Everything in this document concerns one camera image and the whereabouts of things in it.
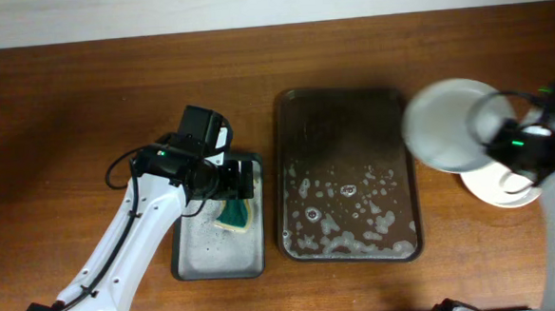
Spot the white plate with stain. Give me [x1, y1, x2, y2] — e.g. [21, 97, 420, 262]
[455, 107, 552, 212]

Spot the green and yellow sponge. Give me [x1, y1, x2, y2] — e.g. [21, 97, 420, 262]
[215, 199, 253, 233]

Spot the grey-white plate with stain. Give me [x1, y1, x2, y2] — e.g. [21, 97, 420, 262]
[402, 78, 515, 173]

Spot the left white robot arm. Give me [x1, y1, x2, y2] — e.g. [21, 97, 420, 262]
[26, 106, 255, 311]

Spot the small dark soapy tray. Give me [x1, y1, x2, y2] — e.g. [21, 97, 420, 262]
[171, 153, 264, 281]

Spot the large brown serving tray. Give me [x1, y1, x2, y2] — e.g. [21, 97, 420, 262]
[276, 87, 424, 262]

